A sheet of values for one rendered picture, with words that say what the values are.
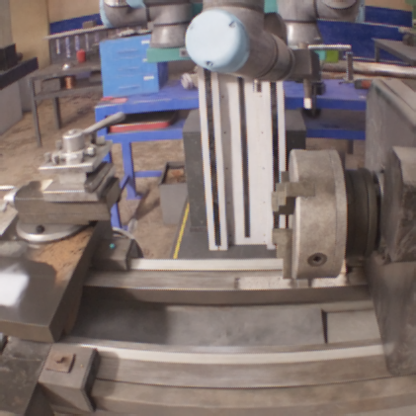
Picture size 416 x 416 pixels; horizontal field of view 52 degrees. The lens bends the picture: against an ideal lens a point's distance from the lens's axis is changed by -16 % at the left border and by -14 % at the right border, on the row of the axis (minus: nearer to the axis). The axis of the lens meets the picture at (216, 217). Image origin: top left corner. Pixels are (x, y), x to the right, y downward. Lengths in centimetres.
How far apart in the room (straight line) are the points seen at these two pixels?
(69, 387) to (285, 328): 58
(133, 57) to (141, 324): 192
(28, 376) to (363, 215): 74
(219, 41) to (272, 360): 63
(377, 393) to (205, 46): 70
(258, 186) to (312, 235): 132
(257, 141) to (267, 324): 102
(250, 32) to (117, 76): 232
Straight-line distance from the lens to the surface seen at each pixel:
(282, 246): 94
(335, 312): 128
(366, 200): 88
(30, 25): 875
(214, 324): 123
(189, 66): 765
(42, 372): 98
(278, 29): 78
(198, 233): 238
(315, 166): 86
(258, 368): 97
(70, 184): 124
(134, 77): 289
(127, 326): 126
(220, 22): 62
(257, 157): 208
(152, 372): 98
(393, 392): 95
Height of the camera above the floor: 155
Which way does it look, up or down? 29 degrees down
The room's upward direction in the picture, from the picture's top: 4 degrees counter-clockwise
